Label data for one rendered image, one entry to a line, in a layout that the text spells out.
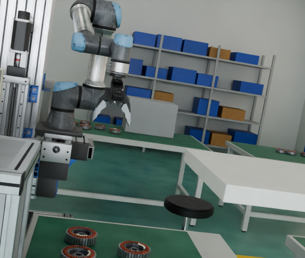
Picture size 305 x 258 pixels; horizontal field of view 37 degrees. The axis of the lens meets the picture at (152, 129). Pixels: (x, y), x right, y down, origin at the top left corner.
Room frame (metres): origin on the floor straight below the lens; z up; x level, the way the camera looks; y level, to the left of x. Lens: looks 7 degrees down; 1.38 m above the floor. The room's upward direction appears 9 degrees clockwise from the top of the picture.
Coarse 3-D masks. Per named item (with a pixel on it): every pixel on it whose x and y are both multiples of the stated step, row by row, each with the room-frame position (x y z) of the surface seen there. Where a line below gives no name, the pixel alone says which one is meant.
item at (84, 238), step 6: (72, 228) 1.55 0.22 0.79; (78, 228) 1.57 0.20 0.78; (84, 228) 1.58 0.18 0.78; (90, 228) 1.58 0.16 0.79; (66, 234) 1.51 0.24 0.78; (72, 234) 1.50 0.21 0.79; (78, 234) 1.50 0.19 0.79; (84, 234) 1.54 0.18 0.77; (90, 234) 1.53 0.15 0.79; (96, 234) 1.54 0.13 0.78; (66, 240) 1.51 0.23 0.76; (72, 240) 1.49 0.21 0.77; (78, 240) 1.48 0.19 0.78; (84, 240) 1.49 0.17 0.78; (90, 240) 1.50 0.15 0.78; (96, 240) 1.54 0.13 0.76
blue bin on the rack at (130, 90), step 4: (128, 88) 7.59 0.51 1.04; (132, 88) 7.60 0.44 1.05; (136, 88) 7.62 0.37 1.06; (140, 88) 7.71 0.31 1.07; (144, 88) 7.96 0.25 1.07; (128, 92) 7.59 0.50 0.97; (132, 92) 7.61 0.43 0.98; (136, 92) 7.62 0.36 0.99; (140, 92) 7.63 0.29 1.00; (144, 92) 7.64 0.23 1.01; (148, 92) 7.65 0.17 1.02; (136, 96) 7.62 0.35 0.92; (140, 96) 7.63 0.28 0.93; (144, 96) 7.64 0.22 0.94; (148, 96) 7.65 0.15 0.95
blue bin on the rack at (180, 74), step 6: (168, 72) 8.07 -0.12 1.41; (174, 72) 7.71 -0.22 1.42; (180, 72) 7.73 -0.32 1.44; (186, 72) 7.75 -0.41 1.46; (192, 72) 7.76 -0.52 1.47; (168, 78) 7.97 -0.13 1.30; (174, 78) 7.72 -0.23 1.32; (180, 78) 7.73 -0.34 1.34; (186, 78) 7.75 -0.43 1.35; (192, 78) 7.77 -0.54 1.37
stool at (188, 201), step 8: (168, 200) 2.92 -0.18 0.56; (176, 200) 2.95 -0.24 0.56; (184, 200) 2.99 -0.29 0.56; (192, 200) 3.02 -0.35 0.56; (200, 200) 3.06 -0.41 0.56; (168, 208) 2.87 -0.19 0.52; (176, 208) 2.83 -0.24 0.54; (184, 208) 2.82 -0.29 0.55; (192, 208) 2.83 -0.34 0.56; (200, 208) 2.86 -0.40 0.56; (208, 208) 2.89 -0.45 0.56; (184, 216) 2.82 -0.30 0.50; (192, 216) 2.80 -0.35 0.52; (200, 216) 2.81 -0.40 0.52; (208, 216) 2.85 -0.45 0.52; (184, 224) 2.95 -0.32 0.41
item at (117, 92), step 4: (112, 80) 1.76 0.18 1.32; (116, 80) 1.77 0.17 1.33; (112, 84) 1.73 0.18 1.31; (116, 84) 1.74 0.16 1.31; (120, 84) 1.75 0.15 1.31; (112, 88) 1.71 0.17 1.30; (116, 88) 1.72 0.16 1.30; (120, 88) 1.72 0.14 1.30; (112, 92) 1.69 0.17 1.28; (116, 92) 1.69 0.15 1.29; (120, 92) 1.69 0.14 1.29; (112, 96) 1.68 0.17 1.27; (116, 96) 1.67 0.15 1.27; (120, 96) 1.68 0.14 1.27; (116, 100) 1.69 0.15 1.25; (120, 100) 1.69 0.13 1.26
